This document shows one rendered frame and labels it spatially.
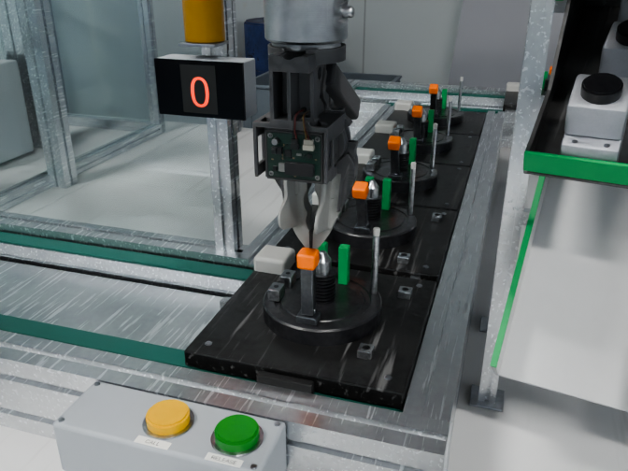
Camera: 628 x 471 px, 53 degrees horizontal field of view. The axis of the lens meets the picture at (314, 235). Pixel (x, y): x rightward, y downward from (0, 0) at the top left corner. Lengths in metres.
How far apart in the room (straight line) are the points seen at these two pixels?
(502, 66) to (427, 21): 0.94
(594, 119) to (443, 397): 0.30
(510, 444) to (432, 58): 4.32
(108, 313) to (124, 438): 0.31
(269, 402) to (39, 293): 0.45
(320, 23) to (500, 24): 3.72
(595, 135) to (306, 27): 0.25
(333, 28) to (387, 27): 4.55
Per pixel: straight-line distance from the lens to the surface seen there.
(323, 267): 0.71
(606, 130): 0.55
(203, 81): 0.81
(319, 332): 0.68
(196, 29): 0.80
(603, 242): 0.68
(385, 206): 0.99
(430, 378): 0.68
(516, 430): 0.79
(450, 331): 0.75
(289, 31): 0.56
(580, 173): 0.56
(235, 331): 0.72
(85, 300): 0.94
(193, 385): 0.67
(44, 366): 0.74
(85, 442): 0.65
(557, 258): 0.68
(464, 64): 4.30
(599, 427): 0.83
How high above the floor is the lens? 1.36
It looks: 24 degrees down
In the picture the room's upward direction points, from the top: straight up
